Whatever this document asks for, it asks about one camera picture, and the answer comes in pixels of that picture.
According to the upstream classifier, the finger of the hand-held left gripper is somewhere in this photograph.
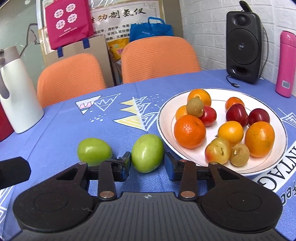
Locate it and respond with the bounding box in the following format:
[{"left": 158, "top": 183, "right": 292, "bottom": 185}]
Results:
[{"left": 0, "top": 157, "right": 31, "bottom": 189}]

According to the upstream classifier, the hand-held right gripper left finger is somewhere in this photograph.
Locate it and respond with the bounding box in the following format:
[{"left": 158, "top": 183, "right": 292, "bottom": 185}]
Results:
[{"left": 55, "top": 151, "right": 133, "bottom": 201}]

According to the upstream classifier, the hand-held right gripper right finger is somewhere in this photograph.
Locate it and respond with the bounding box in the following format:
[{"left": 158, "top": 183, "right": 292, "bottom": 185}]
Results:
[{"left": 164, "top": 151, "right": 243, "bottom": 202}]

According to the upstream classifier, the green jujube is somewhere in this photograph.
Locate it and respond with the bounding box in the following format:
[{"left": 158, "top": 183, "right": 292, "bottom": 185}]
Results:
[
  {"left": 131, "top": 134, "right": 165, "bottom": 174},
  {"left": 77, "top": 138, "right": 113, "bottom": 167}
]

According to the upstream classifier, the large tangerine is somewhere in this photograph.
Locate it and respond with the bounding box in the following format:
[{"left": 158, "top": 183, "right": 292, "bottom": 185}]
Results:
[{"left": 174, "top": 114, "right": 206, "bottom": 149}]

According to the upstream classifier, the white plate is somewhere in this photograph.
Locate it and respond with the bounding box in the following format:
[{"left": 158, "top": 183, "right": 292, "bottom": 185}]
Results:
[{"left": 157, "top": 88, "right": 287, "bottom": 175}]

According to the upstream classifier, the yellow red plum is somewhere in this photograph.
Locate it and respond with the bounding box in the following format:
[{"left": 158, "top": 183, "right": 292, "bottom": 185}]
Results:
[{"left": 205, "top": 137, "right": 232, "bottom": 165}]

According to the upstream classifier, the small round orange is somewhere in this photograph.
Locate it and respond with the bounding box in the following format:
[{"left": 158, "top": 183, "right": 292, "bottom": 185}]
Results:
[{"left": 175, "top": 105, "right": 189, "bottom": 121}]

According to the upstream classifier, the brown longan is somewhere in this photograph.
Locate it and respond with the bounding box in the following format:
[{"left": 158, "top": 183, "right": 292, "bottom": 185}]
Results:
[
  {"left": 186, "top": 98, "right": 204, "bottom": 118},
  {"left": 230, "top": 143, "right": 250, "bottom": 167}
]

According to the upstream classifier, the red yellow nectarine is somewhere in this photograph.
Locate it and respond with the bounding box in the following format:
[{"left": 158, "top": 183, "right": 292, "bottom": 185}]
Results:
[{"left": 198, "top": 105, "right": 217, "bottom": 127}]

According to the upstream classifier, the yellow orange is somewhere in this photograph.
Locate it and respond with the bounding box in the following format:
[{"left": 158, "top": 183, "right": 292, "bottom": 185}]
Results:
[{"left": 218, "top": 121, "right": 244, "bottom": 146}]

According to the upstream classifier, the large orange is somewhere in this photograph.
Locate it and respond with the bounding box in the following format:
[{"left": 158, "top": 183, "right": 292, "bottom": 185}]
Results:
[
  {"left": 187, "top": 89, "right": 212, "bottom": 107},
  {"left": 245, "top": 121, "right": 275, "bottom": 158}
]

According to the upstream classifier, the dark red plum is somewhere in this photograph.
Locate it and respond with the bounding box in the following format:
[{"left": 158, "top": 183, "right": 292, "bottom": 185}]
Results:
[
  {"left": 248, "top": 108, "right": 270, "bottom": 126},
  {"left": 226, "top": 103, "right": 249, "bottom": 128}
]

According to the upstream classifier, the small tangerine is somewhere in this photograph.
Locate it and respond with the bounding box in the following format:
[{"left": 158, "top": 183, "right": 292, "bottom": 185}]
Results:
[{"left": 225, "top": 97, "right": 245, "bottom": 110}]

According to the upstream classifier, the red thermos jug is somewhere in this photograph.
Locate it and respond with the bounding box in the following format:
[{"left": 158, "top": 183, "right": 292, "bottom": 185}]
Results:
[{"left": 0, "top": 105, "right": 15, "bottom": 142}]

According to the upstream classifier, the blue printed tablecloth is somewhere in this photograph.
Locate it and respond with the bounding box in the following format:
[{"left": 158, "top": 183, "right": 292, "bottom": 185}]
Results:
[{"left": 0, "top": 69, "right": 296, "bottom": 241}]

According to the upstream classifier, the white thermos jug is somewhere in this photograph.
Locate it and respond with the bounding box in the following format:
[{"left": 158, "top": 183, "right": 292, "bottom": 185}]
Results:
[{"left": 0, "top": 46, "right": 44, "bottom": 134}]

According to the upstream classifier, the orange chair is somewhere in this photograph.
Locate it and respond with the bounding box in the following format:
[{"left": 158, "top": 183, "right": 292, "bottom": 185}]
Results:
[
  {"left": 37, "top": 53, "right": 107, "bottom": 108},
  {"left": 121, "top": 36, "right": 201, "bottom": 84}
]

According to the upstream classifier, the yellow snack bag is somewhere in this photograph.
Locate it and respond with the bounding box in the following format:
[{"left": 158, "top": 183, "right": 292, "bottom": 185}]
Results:
[{"left": 107, "top": 38, "right": 130, "bottom": 84}]

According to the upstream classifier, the brown paper bag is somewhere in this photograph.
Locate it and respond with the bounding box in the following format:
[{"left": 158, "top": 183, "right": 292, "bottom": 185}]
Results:
[{"left": 44, "top": 35, "right": 115, "bottom": 87}]

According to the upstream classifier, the blue tote bag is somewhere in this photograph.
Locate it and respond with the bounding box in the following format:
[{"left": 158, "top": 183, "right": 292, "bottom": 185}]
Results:
[{"left": 129, "top": 17, "right": 174, "bottom": 43}]

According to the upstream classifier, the black speaker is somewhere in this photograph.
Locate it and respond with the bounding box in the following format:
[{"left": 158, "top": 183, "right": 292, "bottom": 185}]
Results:
[{"left": 226, "top": 11, "right": 263, "bottom": 84}]

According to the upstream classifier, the magenta tote bag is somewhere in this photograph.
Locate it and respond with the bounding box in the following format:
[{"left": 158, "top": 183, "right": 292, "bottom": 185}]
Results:
[{"left": 45, "top": 0, "right": 94, "bottom": 50}]

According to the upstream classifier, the pink bottle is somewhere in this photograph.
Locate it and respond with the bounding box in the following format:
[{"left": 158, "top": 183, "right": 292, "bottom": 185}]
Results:
[{"left": 275, "top": 31, "right": 296, "bottom": 98}]

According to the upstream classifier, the small black microphone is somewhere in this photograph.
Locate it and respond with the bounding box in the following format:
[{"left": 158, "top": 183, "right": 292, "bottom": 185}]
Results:
[{"left": 239, "top": 1, "right": 253, "bottom": 12}]

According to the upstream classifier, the black plug cable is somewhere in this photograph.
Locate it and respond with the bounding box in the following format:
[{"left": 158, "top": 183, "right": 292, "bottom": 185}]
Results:
[{"left": 226, "top": 74, "right": 240, "bottom": 88}]

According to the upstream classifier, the wall poster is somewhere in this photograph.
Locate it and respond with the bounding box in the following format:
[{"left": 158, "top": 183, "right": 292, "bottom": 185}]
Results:
[{"left": 89, "top": 3, "right": 163, "bottom": 42}]

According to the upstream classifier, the thin black wire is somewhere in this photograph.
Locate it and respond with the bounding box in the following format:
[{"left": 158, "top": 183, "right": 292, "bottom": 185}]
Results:
[{"left": 260, "top": 21, "right": 269, "bottom": 79}]

